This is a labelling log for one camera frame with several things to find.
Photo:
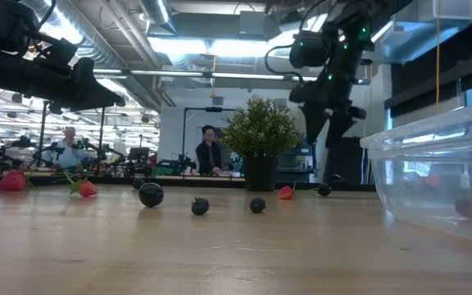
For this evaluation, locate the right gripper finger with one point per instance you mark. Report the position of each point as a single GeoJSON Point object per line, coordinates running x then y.
{"type": "Point", "coordinates": [337, 129]}
{"type": "Point", "coordinates": [314, 121]}

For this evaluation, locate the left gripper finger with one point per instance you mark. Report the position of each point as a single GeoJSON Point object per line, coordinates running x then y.
{"type": "Point", "coordinates": [92, 106]}
{"type": "Point", "coordinates": [90, 88]}

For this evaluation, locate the black plum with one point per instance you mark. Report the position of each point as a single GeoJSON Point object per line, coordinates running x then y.
{"type": "Point", "coordinates": [151, 194]}
{"type": "Point", "coordinates": [324, 190]}

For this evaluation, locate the red strawberry long stem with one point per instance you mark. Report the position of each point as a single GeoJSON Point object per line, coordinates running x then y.
{"type": "Point", "coordinates": [286, 193]}

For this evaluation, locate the red strawberry curled stem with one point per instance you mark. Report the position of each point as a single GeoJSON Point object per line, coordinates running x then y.
{"type": "Point", "coordinates": [87, 189]}

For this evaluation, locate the dark blackberry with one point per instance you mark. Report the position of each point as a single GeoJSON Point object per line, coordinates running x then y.
{"type": "Point", "coordinates": [137, 183]}

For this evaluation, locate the dark blueberry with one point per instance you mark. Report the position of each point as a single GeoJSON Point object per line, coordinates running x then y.
{"type": "Point", "coordinates": [200, 206]}
{"type": "Point", "coordinates": [257, 205]}

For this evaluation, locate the large red strawberry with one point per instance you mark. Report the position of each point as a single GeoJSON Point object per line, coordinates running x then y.
{"type": "Point", "coordinates": [12, 181]}

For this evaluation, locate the background black robot arm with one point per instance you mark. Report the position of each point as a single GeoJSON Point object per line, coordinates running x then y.
{"type": "Point", "coordinates": [182, 166]}

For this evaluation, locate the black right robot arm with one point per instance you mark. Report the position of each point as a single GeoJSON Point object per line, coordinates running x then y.
{"type": "Point", "coordinates": [352, 49]}

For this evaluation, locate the clear plastic tupperware container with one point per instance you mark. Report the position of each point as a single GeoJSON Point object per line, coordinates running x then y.
{"type": "Point", "coordinates": [445, 172]}

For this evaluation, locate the black upright panel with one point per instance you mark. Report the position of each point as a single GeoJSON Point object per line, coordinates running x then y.
{"type": "Point", "coordinates": [344, 164]}

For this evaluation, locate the blue equipment cart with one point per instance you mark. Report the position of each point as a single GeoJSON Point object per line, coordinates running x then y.
{"type": "Point", "coordinates": [297, 164]}

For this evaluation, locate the person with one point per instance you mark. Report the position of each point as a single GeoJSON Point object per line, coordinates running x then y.
{"type": "Point", "coordinates": [70, 151]}
{"type": "Point", "coordinates": [209, 155]}

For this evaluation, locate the potted plant black pot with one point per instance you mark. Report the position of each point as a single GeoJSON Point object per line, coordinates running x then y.
{"type": "Point", "coordinates": [260, 135]}

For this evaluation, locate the long linear ceiling light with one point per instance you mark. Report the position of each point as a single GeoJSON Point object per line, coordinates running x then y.
{"type": "Point", "coordinates": [244, 76]}

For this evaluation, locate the grey ceiling box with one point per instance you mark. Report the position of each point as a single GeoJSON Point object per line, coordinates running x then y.
{"type": "Point", "coordinates": [252, 22]}

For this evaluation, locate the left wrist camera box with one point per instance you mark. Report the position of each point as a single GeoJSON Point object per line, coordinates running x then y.
{"type": "Point", "coordinates": [55, 51]}

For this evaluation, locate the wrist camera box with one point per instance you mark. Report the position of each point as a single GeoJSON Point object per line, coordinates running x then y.
{"type": "Point", "coordinates": [307, 51]}
{"type": "Point", "coordinates": [55, 51]}

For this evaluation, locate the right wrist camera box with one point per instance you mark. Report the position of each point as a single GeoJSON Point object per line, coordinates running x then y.
{"type": "Point", "coordinates": [307, 51]}

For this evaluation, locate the black frame knob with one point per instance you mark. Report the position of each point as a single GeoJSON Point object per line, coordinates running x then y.
{"type": "Point", "coordinates": [336, 179]}

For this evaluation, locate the smooth silver ceiling duct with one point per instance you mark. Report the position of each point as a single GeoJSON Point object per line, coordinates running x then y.
{"type": "Point", "coordinates": [158, 14]}

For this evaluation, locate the black aluminium table frame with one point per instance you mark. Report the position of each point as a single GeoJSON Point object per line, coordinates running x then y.
{"type": "Point", "coordinates": [199, 184]}

